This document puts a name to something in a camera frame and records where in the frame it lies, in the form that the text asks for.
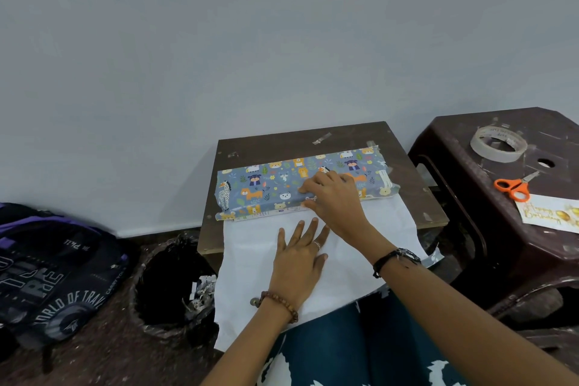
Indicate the person's left hand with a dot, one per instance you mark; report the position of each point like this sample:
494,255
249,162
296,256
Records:
296,268

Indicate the person's right hand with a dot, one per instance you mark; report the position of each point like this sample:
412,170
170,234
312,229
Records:
339,205

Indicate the clear tape roll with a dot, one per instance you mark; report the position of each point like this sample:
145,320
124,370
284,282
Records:
477,148

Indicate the happy birthday card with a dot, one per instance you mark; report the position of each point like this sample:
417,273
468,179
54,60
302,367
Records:
543,218

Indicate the person's left forearm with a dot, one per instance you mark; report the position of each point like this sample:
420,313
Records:
244,354

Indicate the person's right forearm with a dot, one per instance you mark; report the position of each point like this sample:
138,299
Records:
475,322

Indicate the crumpled clear tape piece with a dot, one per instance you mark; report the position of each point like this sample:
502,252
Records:
322,138

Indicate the teal white patterned trousers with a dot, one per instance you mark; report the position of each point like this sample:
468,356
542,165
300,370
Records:
325,345

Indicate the small dark wooden table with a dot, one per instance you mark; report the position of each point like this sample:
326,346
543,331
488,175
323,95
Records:
271,141

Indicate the crumpled paper scraps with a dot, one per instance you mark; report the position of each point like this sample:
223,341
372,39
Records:
203,295

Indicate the brown plastic stool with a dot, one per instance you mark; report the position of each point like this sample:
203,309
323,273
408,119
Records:
457,141

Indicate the black lined trash bin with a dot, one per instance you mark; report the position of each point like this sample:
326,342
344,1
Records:
158,290

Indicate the black purple backpack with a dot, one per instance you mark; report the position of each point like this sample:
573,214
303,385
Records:
45,277

